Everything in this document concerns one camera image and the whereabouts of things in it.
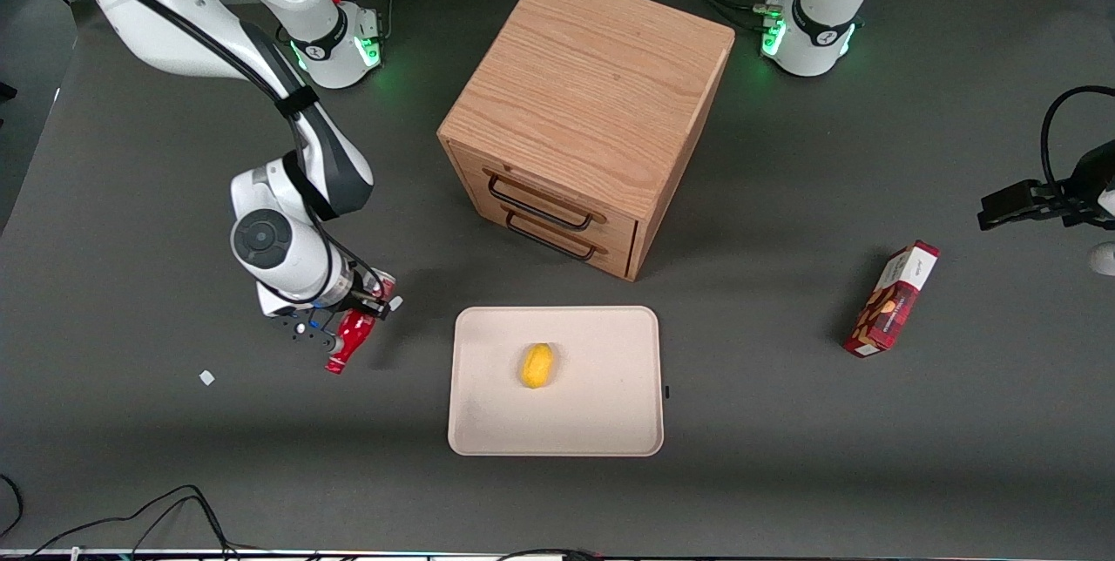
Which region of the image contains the red cookie box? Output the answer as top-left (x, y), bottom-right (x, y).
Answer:
top-left (841, 240), bottom-right (942, 360)

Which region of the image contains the wooden drawer front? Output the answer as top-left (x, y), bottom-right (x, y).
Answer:
top-left (466, 195), bottom-right (639, 277)
top-left (446, 143), bottom-right (642, 240)

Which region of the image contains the beige rectangular tray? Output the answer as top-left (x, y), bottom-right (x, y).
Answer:
top-left (447, 306), bottom-right (665, 457)

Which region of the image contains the yellow lemon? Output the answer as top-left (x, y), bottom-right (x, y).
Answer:
top-left (521, 343), bottom-right (557, 389)

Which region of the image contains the black floor cable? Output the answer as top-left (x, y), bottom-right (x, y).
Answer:
top-left (0, 474), bottom-right (24, 541)
top-left (24, 484), bottom-right (238, 561)
top-left (495, 547), bottom-right (604, 561)
top-left (129, 496), bottom-right (229, 561)

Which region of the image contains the black metal drawer handle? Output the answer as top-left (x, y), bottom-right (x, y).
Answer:
top-left (487, 172), bottom-right (597, 232)
top-left (504, 210), bottom-right (601, 263)

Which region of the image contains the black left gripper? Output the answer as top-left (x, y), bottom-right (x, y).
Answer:
top-left (977, 140), bottom-right (1115, 232)

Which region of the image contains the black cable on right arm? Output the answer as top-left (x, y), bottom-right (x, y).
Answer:
top-left (83, 0), bottom-right (389, 296)

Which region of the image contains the black cable loop on left arm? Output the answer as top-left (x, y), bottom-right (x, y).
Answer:
top-left (1040, 85), bottom-right (1115, 198)

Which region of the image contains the wooden drawer cabinet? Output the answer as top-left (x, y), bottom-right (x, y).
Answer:
top-left (437, 0), bottom-right (736, 283)

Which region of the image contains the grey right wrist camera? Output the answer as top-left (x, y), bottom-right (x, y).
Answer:
top-left (267, 310), bottom-right (346, 355)

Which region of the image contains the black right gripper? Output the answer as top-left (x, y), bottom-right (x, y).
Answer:
top-left (314, 269), bottom-right (391, 334)

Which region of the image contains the red coke bottle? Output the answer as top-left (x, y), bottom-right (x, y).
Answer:
top-left (325, 275), bottom-right (398, 375)

